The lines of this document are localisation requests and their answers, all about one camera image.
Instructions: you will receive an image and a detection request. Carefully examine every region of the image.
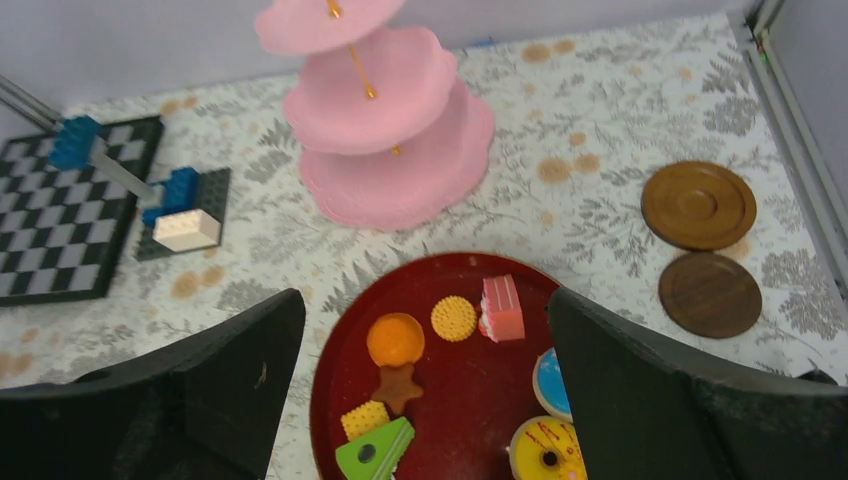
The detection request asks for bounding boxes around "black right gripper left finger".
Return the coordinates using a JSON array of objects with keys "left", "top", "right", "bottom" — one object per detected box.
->
[{"left": 1, "top": 289, "right": 306, "bottom": 479}]

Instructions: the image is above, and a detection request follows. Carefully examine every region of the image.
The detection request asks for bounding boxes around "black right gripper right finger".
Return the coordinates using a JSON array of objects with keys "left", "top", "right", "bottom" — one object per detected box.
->
[{"left": 547, "top": 288, "right": 847, "bottom": 479}]

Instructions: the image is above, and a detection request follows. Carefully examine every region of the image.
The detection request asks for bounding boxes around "green cake slice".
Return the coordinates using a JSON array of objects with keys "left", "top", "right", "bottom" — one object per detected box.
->
[{"left": 335, "top": 417, "right": 415, "bottom": 480}]

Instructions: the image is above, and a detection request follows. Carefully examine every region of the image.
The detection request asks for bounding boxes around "pink layered cake slice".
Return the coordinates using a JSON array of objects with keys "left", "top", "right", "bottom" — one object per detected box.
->
[{"left": 478, "top": 275, "right": 525, "bottom": 343}]

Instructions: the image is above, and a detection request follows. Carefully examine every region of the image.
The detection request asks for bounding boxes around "blue iced donut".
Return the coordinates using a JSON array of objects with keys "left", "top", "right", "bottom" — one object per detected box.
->
[{"left": 531, "top": 348, "right": 573, "bottom": 423}]

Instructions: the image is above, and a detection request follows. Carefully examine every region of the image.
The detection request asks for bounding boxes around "yellow iced donut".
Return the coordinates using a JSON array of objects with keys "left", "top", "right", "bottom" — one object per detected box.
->
[{"left": 509, "top": 416, "right": 588, "bottom": 480}]

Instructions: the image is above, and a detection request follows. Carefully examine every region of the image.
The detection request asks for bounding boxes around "dark brown wooden coaster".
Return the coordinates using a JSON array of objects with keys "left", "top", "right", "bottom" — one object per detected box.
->
[{"left": 658, "top": 252, "right": 763, "bottom": 339}]

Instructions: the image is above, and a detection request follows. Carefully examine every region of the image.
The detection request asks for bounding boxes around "square yellow cracker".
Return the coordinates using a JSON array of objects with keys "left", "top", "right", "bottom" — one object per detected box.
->
[{"left": 340, "top": 400, "right": 391, "bottom": 441}]

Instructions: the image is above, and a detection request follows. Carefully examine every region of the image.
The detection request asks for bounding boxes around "cream lego brick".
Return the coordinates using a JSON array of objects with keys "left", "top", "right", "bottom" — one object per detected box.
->
[{"left": 152, "top": 209, "right": 221, "bottom": 253}]

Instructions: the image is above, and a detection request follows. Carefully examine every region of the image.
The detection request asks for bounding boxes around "brown star cookie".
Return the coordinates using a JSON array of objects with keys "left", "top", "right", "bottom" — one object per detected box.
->
[{"left": 371, "top": 363, "right": 424, "bottom": 416}]

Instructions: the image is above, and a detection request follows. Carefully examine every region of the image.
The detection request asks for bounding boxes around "orange round tart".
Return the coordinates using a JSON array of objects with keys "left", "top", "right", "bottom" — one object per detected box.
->
[{"left": 366, "top": 313, "right": 426, "bottom": 367}]

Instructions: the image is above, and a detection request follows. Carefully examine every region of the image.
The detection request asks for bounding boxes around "dark red round tray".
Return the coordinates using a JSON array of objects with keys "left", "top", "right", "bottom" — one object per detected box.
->
[{"left": 310, "top": 252, "right": 558, "bottom": 479}]

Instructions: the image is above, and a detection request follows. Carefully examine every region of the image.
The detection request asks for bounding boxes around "round yellow biscuit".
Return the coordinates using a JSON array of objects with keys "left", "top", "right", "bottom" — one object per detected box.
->
[{"left": 430, "top": 296, "right": 477, "bottom": 342}]

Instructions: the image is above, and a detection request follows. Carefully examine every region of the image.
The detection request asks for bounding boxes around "light brown wooden saucer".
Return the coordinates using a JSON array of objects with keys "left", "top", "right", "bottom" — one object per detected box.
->
[{"left": 641, "top": 161, "right": 757, "bottom": 251}]

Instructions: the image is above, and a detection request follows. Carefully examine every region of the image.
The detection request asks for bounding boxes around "blue lego brick on base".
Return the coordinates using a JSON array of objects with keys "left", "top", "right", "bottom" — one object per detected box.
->
[{"left": 142, "top": 167, "right": 199, "bottom": 228}]

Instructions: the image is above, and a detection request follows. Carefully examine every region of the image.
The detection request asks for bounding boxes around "grey lego pillar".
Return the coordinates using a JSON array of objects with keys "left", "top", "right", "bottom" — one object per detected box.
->
[{"left": 89, "top": 136, "right": 164, "bottom": 210}]

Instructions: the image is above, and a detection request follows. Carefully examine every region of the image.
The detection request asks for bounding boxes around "black and white chessboard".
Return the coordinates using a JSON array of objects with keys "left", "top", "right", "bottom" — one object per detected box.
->
[{"left": 1, "top": 116, "right": 164, "bottom": 307}]

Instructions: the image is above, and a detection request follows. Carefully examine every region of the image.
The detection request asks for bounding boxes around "blue lego brick on pillar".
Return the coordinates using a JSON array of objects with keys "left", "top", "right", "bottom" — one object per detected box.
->
[{"left": 48, "top": 115, "right": 101, "bottom": 171}]

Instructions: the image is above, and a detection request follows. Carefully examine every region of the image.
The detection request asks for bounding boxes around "floral table cloth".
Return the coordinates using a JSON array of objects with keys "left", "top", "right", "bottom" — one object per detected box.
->
[{"left": 1, "top": 14, "right": 847, "bottom": 479}]

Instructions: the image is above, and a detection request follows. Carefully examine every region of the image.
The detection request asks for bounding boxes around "pink three-tier cake stand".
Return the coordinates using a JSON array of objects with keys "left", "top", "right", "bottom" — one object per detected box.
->
[{"left": 254, "top": 0, "right": 495, "bottom": 230}]

